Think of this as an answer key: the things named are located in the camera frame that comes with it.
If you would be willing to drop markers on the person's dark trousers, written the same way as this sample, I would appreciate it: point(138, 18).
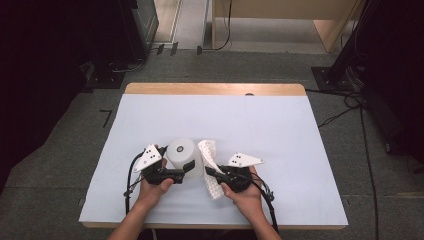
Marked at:
point(200, 236)

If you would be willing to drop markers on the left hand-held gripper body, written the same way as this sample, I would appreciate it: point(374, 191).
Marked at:
point(148, 158)

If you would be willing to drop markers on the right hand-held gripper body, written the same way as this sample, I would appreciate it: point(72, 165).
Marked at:
point(243, 160)

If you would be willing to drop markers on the white table sheet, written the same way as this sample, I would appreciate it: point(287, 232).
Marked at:
point(216, 113)

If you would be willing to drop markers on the light wooden desk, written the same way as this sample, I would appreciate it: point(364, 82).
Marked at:
point(283, 8)

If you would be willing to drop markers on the black flat stand base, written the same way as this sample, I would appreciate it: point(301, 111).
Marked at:
point(105, 80)

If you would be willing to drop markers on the person's left hand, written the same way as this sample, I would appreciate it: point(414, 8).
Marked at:
point(150, 195)

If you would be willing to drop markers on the dark curtain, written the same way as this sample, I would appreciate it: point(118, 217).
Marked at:
point(400, 66)
point(40, 83)

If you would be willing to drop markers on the black cabinet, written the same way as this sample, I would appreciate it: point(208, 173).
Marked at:
point(140, 30)

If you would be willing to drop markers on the white knitted cloth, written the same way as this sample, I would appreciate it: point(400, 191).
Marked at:
point(208, 151)

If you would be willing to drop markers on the white cylindrical canister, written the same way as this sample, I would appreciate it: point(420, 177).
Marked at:
point(181, 153)

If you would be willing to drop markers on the person's right hand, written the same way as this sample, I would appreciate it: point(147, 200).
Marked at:
point(246, 203)

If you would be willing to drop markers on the black slanted stand with base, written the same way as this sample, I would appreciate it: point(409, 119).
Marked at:
point(333, 78)

